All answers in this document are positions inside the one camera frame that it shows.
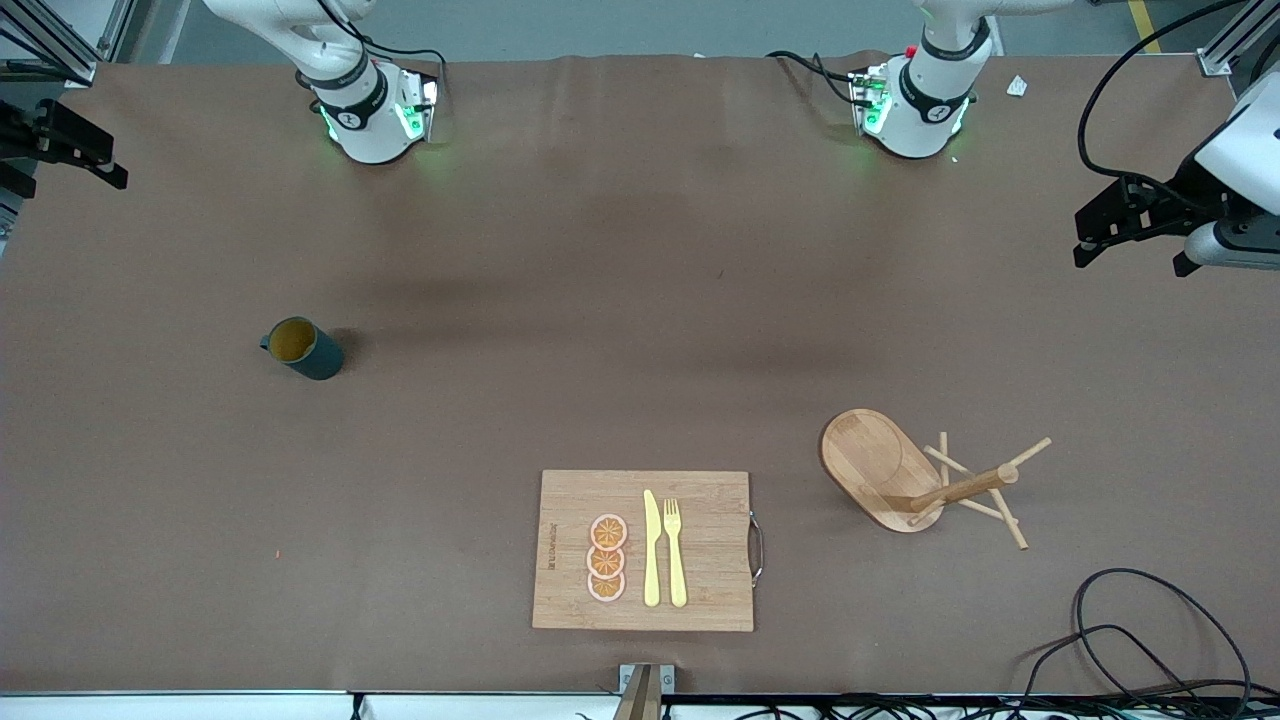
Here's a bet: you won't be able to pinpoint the dark green mug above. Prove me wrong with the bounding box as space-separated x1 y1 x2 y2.
260 316 346 381

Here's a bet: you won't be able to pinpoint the wooden cup rack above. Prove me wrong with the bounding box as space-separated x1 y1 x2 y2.
820 408 1053 551

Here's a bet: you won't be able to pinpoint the bamboo cutting board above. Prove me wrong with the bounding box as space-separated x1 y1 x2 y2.
531 469 756 633

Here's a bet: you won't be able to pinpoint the yellow plastic fork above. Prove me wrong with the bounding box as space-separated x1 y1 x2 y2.
664 498 689 609

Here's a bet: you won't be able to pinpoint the yellow plastic knife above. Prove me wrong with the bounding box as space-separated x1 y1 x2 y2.
643 489 662 608

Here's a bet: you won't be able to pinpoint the aluminium frame profile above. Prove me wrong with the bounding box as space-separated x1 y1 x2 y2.
1197 0 1280 78
0 0 136 89

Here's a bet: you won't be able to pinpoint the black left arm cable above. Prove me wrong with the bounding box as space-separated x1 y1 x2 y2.
1076 0 1251 201

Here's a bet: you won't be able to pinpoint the black right base cable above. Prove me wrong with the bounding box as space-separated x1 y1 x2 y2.
315 0 448 101

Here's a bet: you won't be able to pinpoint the black base cable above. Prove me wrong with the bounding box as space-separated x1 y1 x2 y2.
315 0 448 101
765 50 871 106

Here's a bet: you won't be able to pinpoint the black looped floor cable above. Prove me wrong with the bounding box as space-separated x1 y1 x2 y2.
1020 624 1216 706
1073 567 1253 706

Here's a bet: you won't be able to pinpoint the black left base cable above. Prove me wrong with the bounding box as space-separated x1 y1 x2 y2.
765 50 871 106

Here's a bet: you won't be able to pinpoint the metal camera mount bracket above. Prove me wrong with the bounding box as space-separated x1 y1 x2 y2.
612 663 677 720

